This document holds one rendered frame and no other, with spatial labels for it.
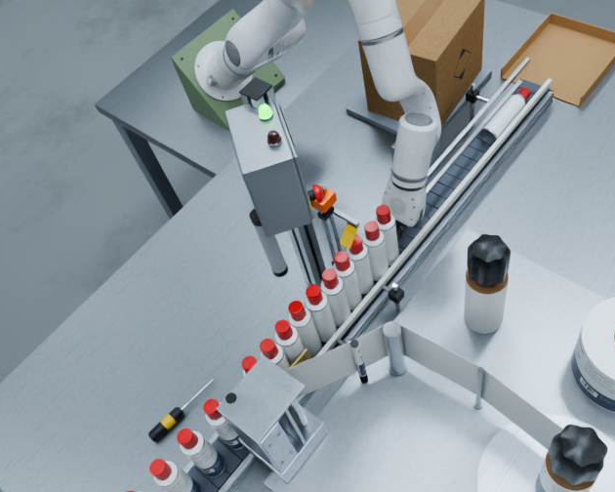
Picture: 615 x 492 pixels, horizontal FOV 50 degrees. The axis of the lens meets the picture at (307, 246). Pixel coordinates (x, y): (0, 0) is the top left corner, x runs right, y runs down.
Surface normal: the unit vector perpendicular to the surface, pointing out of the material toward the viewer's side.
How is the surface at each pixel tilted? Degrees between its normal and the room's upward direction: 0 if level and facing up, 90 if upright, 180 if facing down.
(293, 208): 90
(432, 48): 0
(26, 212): 0
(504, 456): 0
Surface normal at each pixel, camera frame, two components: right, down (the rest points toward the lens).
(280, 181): 0.25, 0.76
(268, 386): -0.18, -0.56
